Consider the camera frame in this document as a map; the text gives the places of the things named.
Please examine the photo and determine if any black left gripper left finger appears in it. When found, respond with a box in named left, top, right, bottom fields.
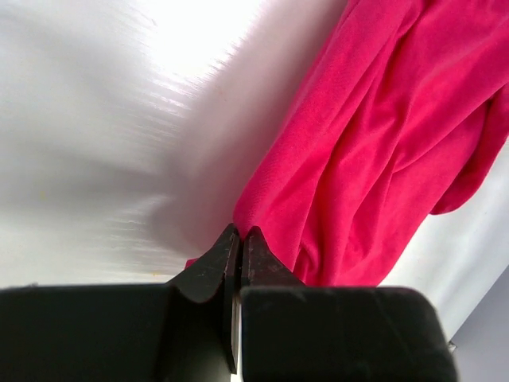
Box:
left=1, top=226, right=240, bottom=381

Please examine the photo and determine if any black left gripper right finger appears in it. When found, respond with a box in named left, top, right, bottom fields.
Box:
left=240, top=228, right=458, bottom=381

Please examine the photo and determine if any pink t-shirt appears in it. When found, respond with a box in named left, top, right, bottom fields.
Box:
left=233, top=1, right=508, bottom=286

